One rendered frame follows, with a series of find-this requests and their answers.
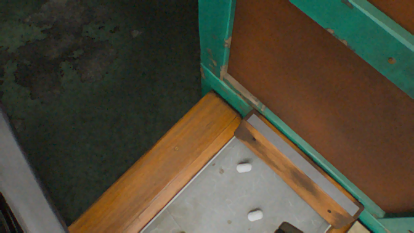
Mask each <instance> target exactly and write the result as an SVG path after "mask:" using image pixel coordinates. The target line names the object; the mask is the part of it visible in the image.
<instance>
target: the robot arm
mask: <svg viewBox="0 0 414 233"><path fill-rule="evenodd" d="M0 191H1V193H2V196H3V197H4V199H5V201H6V203H7V204H8V206H9V208H10V209H11V211H12V213H13V214H14V216H15V217H16V218H17V221H18V222H19V224H20V225H21V227H22V229H23V231H24V233H70V231H69V230H68V228H67V226H66V224H65V222H64V220H63V218H62V217H61V215H60V213H59V211H58V209H57V207H56V205H55V203H54V201H53V199H52V197H51V195H50V193H49V191H48V189H47V187H46V185H45V183H44V181H43V180H42V178H41V176H40V174H39V172H38V170H37V169H36V167H35V165H34V163H33V161H32V159H31V157H30V156H29V154H28V152H27V150H26V148H25V146H24V144H23V142H22V140H21V138H20V136H19V134H18V132H17V129H16V127H15V125H14V122H13V121H12V119H11V118H10V116H9V114H8V112H7V110H6V108H5V105H4V103H3V101H2V99H1V98H0Z"/></svg>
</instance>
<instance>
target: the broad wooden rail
mask: <svg viewBox="0 0 414 233"><path fill-rule="evenodd" d="M242 120H243V118H242V116H241V115H240V113H239V112H238V111H236V110H235V109H234V108H233V107H232V106H231V105H230V104H228V103H227V102H226V101H225V100H224V99H223V98H222V97H221V96H220V95H219V94H218V93H216V92H215V91H214V90H210V91H209V92H208V93H207V94H206V95H205V96H204V97H203V98H202V99H201V100H200V101H198V102H197V103H196V104H195V105H194V106H193V107H192V108H191V109H190V110H189V111H188V112H187V113H186V114H185V115H184V116H183V117H182V118H181V119H180V120H179V121H178V122H177V123H176V124H175V125H174V126H173V127H172V128H171V129H170V130H169V131H167V133H165V134H164V135H163V136H162V137H161V138H160V139H159V140H158V141H157V142H156V143H155V144H154V145H153V146H152V147H151V148H149V149H148V150H147V152H145V153H144V154H143V156H141V157H140V158H139V159H138V161H136V162H135V163H134V164H133V165H132V166H131V167H130V168H129V169H128V170H127V171H126V172H125V173H124V174H123V175H122V177H120V178H119V179H118V180H117V181H115V182H114V183H113V184H112V185H111V186H110V187H109V188H108V189H107V190H106V191H105V192H104V193H103V194H102V195H101V196H100V197H99V198H98V199H97V200H96V201H95V202H94V203H93V204H92V205H91V206H90V207H89V208H88V209H87V210H86V211H84V212H83V213H82V214H81V215H80V216H79V217H78V218H77V219H76V220H75V221H74V222H73V223H72V224H71V225H70V226H68V227H67V228H68V230H69V231H70V233H140V232H141V231H142V230H143V229H144V228H145V227H146V226H147V225H148V224H149V223H150V221H151V220H152V219H153V218H154V217H155V216H156V215H157V214H158V213H159V212H161V211H162V210H163V208H164V207H165V206H166V205H167V204H168V203H169V202H170V201H171V200H172V199H173V198H174V197H175V196H176V195H177V194H178V193H179V192H180V191H181V190H182V189H183V188H184V187H185V186H186V185H187V184H188V183H189V182H190V181H191V180H192V179H193V178H194V177H195V176H196V175H197V174H198V173H199V172H200V171H201V170H202V169H203V168H204V167H205V166H206V165H207V164H208V163H209V162H210V161H211V160H212V159H213V158H214V157H215V156H216V155H217V154H218V153H219V151H220V150H222V148H223V147H224V146H225V145H226V144H227V143H228V142H229V141H230V140H231V139H232V138H233V137H234V135H233V133H234V131H235V129H236V128H237V126H238V125H239V124H240V123H241V122H242Z"/></svg>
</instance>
